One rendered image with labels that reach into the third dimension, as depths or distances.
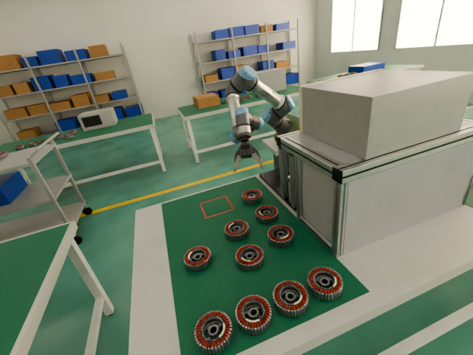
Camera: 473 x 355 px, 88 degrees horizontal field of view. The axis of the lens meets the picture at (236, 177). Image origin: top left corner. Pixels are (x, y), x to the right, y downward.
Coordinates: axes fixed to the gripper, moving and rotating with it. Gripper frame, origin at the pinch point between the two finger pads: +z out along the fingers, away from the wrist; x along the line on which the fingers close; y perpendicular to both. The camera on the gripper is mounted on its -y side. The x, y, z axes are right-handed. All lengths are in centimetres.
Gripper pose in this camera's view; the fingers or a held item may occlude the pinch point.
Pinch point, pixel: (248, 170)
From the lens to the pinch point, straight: 127.1
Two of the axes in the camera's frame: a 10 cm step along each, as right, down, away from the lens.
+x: -9.9, 1.3, 0.8
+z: 1.1, 9.8, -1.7
